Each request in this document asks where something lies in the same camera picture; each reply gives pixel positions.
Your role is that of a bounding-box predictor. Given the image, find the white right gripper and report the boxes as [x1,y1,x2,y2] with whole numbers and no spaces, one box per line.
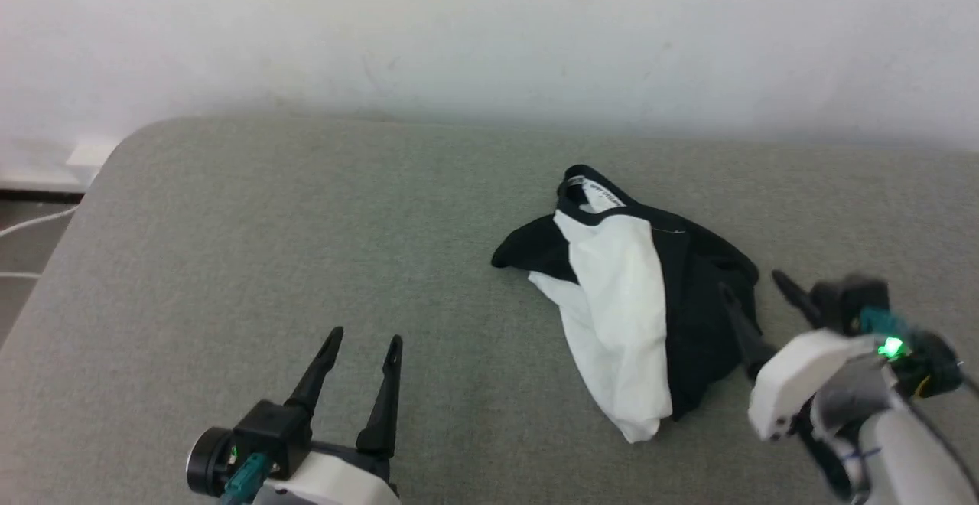
[719,269,893,443]

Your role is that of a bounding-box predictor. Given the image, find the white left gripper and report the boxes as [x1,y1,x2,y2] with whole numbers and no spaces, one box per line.
[252,326,404,505]

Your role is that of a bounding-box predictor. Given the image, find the black and white shirt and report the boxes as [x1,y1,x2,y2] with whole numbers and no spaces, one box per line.
[490,165,762,445]

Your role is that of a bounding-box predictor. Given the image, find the black cable with teal connector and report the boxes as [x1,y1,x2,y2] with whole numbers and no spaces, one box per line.
[220,451,270,505]
[857,306,979,490]

